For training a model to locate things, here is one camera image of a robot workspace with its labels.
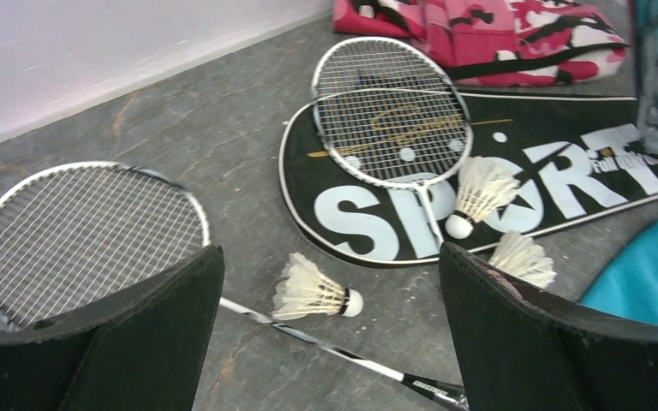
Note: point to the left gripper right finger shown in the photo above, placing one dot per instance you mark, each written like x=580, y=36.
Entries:
x=520, y=347

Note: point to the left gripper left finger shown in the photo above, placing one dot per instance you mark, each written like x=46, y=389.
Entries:
x=142, y=348

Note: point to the shuttlecock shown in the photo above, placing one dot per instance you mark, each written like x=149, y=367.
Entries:
x=519, y=256
x=304, y=289
x=484, y=185

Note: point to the left badminton racket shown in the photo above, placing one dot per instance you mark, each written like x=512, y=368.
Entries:
x=77, y=233

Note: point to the badminton racket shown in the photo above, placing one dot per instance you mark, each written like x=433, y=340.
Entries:
x=390, y=116
x=77, y=233

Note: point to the right badminton racket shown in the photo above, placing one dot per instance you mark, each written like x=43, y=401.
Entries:
x=390, y=116

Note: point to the teal folded cloth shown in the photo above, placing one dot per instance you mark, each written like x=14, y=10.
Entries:
x=628, y=286

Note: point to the black racket cover bag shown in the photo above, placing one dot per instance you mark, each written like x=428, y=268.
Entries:
x=575, y=156

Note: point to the pink camouflage bag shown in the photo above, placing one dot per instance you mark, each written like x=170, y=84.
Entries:
x=496, y=43

